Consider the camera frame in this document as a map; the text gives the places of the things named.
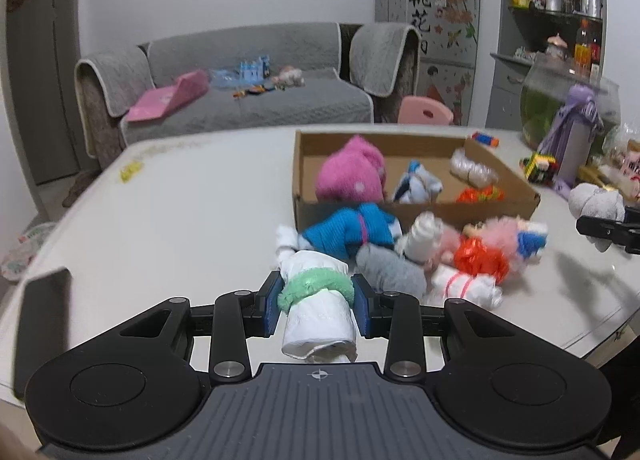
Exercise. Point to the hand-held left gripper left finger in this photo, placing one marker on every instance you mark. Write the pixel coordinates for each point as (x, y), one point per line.
(270, 305)

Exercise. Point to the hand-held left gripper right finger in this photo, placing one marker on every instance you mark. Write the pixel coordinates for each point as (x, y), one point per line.
(361, 307)

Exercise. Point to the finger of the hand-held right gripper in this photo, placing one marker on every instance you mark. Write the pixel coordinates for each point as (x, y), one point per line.
(600, 227)

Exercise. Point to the grey sock roll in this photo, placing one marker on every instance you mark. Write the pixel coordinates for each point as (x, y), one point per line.
(390, 270)

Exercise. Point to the white sock roll green band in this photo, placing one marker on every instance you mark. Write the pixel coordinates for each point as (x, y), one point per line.
(315, 320)

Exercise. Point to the blue knitted sock bundle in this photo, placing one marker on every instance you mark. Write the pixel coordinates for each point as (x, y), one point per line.
(340, 232)

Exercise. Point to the pink fluffy sock blue knit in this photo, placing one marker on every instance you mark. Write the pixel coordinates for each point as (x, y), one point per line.
(500, 232)

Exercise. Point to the brown cardboard box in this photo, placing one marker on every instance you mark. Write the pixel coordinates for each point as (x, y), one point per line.
(325, 145)

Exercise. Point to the white desktop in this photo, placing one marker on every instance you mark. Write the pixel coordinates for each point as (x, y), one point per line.
(200, 240)

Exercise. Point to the clear snack packets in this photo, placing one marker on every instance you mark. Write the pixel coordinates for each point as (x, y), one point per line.
(627, 160)

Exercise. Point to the purple water bottle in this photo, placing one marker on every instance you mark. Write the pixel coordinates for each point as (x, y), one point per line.
(572, 150)

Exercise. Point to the colourful toy block vehicle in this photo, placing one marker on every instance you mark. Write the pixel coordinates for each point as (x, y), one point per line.
(537, 167)

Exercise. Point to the white ribbed sock roll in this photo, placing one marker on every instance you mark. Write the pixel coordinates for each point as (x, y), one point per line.
(420, 237)

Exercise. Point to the white sock roll red band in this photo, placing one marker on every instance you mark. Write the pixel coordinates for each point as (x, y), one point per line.
(465, 285)

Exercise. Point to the pink dotted sock roll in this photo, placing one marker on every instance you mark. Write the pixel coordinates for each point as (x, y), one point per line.
(350, 175)

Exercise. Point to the blue white sock roll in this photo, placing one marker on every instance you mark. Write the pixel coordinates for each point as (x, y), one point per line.
(415, 185)

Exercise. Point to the glass fish bowl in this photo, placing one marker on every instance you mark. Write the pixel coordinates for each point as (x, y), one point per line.
(542, 105)

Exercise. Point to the white translucent sock roll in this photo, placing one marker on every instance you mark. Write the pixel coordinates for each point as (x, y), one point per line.
(470, 167)

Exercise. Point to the blue orange toy block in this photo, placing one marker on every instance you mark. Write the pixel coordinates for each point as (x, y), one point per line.
(485, 139)

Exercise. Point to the orange drink bottle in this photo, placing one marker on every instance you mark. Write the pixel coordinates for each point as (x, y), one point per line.
(582, 52)

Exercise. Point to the yellow sticker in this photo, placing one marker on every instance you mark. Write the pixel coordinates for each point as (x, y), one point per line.
(131, 172)

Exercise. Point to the grey quilted sofa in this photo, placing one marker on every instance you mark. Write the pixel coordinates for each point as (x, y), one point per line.
(280, 105)

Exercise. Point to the small colourful toy pieces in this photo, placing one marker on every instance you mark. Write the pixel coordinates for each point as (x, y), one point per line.
(255, 90)

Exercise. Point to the brown slippers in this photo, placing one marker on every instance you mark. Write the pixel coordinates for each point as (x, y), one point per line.
(80, 190)

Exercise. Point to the dark rectangular object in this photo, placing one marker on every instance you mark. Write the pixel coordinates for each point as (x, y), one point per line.
(42, 330)

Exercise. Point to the small plush toy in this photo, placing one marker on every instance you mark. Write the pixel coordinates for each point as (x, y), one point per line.
(289, 76)

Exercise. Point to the pink flat book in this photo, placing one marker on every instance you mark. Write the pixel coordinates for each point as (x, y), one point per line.
(160, 102)

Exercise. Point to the blue toy castle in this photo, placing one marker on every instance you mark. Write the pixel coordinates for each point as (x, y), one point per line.
(255, 71)

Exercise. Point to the flower sticker fridge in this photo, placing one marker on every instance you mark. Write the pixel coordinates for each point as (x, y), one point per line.
(440, 40)

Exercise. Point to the patterned floor cushion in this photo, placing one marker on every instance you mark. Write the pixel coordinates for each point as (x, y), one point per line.
(27, 252)

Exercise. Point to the dark grey door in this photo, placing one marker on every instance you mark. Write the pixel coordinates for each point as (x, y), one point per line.
(45, 90)

